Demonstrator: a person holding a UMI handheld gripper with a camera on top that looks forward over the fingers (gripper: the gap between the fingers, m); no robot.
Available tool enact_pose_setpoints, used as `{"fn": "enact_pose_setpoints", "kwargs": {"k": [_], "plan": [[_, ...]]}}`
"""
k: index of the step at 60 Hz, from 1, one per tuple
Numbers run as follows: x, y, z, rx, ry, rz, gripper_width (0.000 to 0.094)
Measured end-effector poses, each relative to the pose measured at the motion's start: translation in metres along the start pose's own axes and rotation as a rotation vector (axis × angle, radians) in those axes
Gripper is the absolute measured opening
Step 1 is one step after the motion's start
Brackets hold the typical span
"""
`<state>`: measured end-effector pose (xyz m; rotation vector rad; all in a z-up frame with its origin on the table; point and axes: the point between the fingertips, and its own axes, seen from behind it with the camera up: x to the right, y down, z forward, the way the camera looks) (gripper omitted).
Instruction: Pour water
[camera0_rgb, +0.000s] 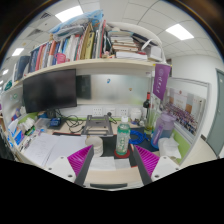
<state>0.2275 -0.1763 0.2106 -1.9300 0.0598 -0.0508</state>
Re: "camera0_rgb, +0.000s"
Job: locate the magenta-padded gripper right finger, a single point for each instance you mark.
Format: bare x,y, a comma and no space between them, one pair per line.
165,166

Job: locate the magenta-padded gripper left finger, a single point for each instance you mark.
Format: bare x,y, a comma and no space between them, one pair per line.
61,166

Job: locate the green-labelled clear drink bottle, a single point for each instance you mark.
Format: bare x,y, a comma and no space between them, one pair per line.
122,138

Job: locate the purple plastic water jug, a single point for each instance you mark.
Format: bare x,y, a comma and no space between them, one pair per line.
163,130

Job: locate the crumpled white tissue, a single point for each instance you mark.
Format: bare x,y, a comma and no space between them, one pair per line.
170,146

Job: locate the blank white paper sheet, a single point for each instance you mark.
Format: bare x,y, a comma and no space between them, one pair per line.
68,146

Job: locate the handwritten white paper sheet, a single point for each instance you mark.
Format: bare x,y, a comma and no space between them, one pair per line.
40,148

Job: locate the flat round red coaster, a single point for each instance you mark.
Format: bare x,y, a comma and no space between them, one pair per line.
122,156

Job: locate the small blue electronics box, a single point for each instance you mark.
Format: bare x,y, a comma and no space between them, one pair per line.
55,122

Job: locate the clear plastic box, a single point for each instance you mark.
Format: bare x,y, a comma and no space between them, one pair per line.
42,124

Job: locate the glass vase with green stems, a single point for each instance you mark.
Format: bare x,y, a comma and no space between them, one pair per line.
150,121

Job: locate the grey metal laptop stand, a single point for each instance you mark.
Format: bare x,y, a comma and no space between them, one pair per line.
96,131

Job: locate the black red-edged desk mat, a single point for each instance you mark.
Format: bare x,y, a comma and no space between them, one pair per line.
108,146

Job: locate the white ceramic jar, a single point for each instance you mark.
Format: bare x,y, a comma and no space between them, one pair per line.
136,114

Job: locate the group photo poster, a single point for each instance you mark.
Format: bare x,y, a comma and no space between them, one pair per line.
185,110

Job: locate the dark wine bottle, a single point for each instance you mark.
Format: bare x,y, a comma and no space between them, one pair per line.
146,103

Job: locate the grey door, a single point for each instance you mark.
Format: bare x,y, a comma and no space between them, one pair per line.
217,116

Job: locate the black computer monitor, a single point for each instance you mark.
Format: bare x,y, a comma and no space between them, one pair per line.
50,90

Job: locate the purple hanging pennant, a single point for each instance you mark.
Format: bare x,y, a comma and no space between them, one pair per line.
161,80

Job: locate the cream shelf full of books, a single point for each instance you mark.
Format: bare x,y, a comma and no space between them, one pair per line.
86,65

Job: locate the ceiling light panels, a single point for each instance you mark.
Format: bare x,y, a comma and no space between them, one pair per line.
179,31

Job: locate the white wall socket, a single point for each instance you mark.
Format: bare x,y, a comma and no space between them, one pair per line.
97,111
124,111
110,111

